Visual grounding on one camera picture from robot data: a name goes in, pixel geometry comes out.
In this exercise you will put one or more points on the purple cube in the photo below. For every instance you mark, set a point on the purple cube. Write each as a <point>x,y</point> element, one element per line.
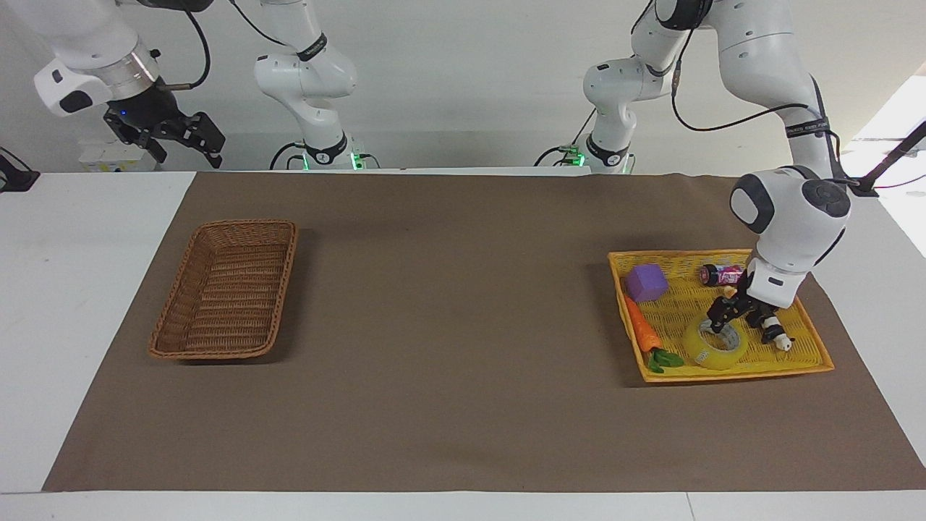
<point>647,282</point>

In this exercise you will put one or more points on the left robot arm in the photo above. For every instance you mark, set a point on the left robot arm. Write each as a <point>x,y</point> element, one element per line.
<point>788,210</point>

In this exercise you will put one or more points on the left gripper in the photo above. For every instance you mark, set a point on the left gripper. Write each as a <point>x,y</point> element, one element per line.
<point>745,302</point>

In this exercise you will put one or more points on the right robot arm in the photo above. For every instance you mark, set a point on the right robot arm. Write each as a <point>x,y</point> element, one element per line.
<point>311,79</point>

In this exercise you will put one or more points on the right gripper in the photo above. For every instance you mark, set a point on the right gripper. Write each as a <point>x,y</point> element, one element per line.
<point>148,107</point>

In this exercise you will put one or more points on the brown wicker basket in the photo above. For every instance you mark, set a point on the brown wicker basket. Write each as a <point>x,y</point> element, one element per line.
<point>228,289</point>

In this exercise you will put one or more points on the black stand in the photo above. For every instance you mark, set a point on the black stand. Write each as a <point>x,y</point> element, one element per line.
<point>16,177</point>
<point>893,158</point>

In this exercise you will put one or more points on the yellow tape roll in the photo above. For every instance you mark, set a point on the yellow tape roll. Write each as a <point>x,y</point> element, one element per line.
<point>705,354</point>

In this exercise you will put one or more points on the pink and black can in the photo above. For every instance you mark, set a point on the pink and black can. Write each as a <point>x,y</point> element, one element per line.
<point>718,275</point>

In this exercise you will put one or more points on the orange toy carrot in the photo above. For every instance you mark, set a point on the orange toy carrot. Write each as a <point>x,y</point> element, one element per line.
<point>642,329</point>

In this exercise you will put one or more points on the yellow woven basket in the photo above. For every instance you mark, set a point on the yellow woven basket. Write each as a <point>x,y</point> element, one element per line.
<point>680,304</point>

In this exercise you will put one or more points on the small black and white toy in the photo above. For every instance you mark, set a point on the small black and white toy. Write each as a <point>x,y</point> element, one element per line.
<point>780,339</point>

